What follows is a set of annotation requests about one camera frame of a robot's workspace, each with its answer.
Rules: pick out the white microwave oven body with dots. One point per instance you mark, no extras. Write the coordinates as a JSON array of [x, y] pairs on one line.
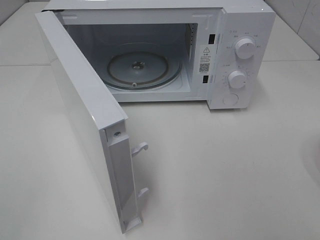
[[185, 25]]

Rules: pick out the round microwave door button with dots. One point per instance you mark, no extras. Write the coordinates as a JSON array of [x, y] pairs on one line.
[[230, 99]]

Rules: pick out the white microwave knob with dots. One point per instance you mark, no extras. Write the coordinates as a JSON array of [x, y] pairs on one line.
[[237, 79], [245, 47]]

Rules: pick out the white microwave door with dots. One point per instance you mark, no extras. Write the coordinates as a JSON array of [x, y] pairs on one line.
[[96, 117]]

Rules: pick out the white warning label sticker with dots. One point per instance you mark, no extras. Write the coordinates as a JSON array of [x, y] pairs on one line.
[[206, 58]]

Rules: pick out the glass microwave turntable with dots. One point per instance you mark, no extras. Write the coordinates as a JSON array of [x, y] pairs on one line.
[[142, 66]]

